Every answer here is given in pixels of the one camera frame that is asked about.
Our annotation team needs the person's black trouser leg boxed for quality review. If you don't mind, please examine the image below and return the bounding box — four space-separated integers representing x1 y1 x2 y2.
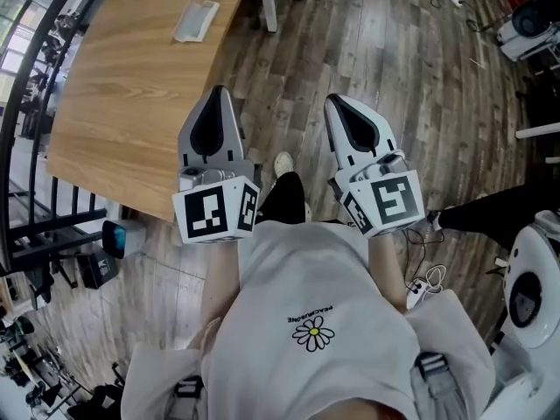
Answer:
255 171 307 226
437 180 560 245

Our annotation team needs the white round-windowed machine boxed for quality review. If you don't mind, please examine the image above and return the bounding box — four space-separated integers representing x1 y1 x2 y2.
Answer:
497 209 560 354

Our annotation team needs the white power strip with plugs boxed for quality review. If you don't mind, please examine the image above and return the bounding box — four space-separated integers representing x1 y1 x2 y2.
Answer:
404 263 448 311

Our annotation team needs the white flower print shirt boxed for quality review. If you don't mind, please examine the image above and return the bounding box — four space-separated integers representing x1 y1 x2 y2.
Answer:
122 218 496 420

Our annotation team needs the person's left black trouser leg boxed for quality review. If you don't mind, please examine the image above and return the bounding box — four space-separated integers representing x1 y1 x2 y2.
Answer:
255 171 307 226

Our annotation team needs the person's right black trouser leg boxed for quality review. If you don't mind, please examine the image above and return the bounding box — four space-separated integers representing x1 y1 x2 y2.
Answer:
437 180 560 245

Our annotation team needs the person's right white shoe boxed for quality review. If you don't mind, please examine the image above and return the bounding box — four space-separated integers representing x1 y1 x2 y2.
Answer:
422 207 444 232

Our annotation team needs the person's right forearm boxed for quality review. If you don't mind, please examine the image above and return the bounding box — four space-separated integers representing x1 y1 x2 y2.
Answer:
365 230 411 311

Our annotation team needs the person's left white shoe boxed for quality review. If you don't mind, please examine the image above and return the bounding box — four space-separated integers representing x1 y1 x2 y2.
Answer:
272 150 295 179

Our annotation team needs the white table leg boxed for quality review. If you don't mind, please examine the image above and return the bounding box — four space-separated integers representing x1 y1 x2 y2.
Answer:
256 0 280 34

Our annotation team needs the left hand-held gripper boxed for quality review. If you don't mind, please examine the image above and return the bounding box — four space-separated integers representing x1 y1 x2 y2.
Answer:
171 85 262 245

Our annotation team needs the black metal railing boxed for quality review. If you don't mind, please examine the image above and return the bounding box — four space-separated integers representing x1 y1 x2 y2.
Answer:
0 0 116 275

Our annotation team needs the grey device with blue screen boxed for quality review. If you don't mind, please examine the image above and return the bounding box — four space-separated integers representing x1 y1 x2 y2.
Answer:
101 218 146 261

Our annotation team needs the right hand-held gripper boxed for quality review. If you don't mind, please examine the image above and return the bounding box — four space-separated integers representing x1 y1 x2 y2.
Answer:
323 93 425 238

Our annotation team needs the white machine with black lens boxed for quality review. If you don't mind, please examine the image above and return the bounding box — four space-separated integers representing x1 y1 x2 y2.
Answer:
495 0 560 63

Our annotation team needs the grey backpack strap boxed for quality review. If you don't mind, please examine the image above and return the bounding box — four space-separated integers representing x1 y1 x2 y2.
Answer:
172 374 207 420
409 351 466 420

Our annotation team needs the person's left forearm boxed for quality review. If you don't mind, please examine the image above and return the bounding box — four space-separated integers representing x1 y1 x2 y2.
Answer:
199 234 247 354

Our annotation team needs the black box with white print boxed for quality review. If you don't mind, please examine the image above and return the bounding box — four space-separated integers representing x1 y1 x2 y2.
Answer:
75 251 120 291

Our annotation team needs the white horizontal bar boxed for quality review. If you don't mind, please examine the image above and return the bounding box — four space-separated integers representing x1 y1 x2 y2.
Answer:
514 122 560 140

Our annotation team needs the person's white shoe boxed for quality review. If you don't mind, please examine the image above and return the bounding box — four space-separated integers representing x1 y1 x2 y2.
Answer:
272 150 295 179
422 207 444 232

